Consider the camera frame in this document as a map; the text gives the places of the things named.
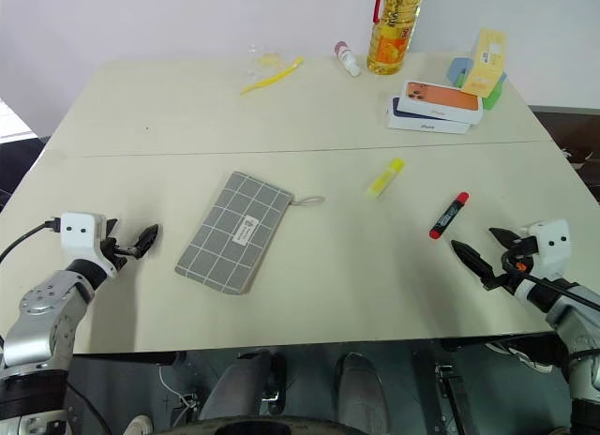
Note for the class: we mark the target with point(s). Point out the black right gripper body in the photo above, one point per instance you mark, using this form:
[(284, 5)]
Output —
[(515, 266)]

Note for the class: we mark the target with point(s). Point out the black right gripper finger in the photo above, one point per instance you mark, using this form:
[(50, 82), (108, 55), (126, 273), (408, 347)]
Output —
[(505, 240), (475, 264)]

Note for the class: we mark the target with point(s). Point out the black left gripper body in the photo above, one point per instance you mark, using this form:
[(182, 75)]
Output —
[(117, 254)]

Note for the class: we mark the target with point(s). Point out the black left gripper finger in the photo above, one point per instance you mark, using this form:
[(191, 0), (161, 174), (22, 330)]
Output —
[(146, 240), (111, 229)]

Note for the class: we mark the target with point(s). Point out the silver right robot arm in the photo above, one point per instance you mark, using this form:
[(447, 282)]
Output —
[(574, 322)]

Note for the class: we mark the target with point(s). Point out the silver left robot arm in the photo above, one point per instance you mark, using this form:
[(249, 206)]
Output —
[(44, 313)]

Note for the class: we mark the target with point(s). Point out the grey checked pencil pouch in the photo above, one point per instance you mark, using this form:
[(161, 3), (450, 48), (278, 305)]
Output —
[(234, 229)]

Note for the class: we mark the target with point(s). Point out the red and black marker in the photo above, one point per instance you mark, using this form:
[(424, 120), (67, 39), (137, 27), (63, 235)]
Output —
[(449, 215)]

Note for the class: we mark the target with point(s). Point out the white sneaker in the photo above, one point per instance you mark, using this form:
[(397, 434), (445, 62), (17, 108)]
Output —
[(139, 425), (520, 355)]

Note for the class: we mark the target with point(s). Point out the yellow highlighter pen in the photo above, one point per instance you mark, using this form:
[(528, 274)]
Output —
[(384, 178)]

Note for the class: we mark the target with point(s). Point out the blue and white phone box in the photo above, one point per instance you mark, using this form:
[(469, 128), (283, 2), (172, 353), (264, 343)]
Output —
[(424, 124)]

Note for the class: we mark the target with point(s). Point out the orange phone box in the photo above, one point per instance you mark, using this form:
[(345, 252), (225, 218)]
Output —
[(440, 100)]

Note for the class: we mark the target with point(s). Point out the grey rounded leg shape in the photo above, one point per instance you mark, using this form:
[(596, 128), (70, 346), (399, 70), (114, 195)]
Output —
[(361, 393), (234, 388)]

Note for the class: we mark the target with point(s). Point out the light blue box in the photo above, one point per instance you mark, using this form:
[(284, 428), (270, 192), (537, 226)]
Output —
[(458, 71)]

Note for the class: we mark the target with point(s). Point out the pale yellow carton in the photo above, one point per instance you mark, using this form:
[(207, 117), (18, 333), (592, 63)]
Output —
[(485, 62)]

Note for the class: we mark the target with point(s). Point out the yellow toothbrush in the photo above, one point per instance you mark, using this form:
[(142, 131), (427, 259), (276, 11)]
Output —
[(272, 76)]

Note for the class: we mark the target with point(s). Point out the clear plastic wrapper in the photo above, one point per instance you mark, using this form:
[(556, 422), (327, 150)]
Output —
[(265, 60)]

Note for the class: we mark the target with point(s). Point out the large yellow oil bottle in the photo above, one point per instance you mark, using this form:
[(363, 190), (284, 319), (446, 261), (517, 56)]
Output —
[(391, 36)]

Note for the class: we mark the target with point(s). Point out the small white pink-capped bottle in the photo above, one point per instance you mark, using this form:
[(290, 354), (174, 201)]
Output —
[(348, 59)]

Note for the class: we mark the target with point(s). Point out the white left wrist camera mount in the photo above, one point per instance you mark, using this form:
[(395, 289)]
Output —
[(79, 240)]

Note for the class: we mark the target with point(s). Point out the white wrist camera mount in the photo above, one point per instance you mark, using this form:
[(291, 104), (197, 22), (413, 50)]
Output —
[(553, 247), (79, 240)]

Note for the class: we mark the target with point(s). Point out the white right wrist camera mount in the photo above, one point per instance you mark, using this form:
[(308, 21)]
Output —
[(553, 247)]

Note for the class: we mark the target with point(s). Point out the black metal frame bracket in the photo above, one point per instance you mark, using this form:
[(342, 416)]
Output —
[(452, 388)]

